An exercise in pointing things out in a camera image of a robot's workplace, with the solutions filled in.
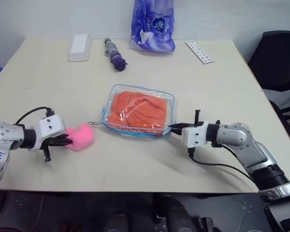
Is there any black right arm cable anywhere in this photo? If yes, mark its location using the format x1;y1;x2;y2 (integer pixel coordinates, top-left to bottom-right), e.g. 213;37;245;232
188;146;255;180

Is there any white strip with black characters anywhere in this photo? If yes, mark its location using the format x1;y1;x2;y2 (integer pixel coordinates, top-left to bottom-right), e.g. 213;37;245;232
185;40;215;65

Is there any black chair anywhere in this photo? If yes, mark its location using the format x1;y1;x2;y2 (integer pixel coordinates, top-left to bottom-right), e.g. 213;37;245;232
247;30;290;148

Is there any folded purple grey umbrella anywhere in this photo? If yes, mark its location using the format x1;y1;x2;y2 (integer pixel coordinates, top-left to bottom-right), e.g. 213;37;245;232
103;37;129;73

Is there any folded orange cloth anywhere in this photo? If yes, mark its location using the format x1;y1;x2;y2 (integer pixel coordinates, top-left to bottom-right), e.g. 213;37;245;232
107;90;169;133

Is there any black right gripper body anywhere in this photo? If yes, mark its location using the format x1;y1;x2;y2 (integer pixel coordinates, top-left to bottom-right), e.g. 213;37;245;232
182;109;204;129

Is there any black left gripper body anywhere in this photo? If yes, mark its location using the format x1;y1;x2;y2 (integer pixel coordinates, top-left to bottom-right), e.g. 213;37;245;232
40;137;56;162

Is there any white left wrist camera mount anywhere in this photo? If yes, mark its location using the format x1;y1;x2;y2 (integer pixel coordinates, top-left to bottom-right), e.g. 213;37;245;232
30;115;66;152

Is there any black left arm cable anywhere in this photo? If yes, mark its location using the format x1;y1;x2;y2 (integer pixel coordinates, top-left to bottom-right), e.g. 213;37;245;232
14;107;56;127

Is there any blue purple plastic bag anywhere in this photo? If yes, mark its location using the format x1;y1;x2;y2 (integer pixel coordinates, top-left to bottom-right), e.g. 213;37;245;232
128;0;176;54

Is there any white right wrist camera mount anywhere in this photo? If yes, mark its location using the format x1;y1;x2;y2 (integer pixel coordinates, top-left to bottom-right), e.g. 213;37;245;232
182;120;210;148

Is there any pink plush zipper charm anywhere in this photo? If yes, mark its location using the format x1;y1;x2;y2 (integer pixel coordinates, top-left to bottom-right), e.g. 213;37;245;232
63;123;95;152

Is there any clear plastic zip pouch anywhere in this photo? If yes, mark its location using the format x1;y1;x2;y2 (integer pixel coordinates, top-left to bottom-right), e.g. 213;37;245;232
100;84;178;141

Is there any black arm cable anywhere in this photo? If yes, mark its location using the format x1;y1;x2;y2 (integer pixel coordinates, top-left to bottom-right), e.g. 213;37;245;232
188;146;255;180
14;107;56;127

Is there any white rectangular box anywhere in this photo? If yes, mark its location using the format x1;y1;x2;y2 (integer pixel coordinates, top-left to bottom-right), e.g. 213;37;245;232
68;34;91;62

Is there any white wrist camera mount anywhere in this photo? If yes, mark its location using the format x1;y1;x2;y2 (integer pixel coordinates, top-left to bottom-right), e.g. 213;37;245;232
30;115;66;152
182;120;210;148

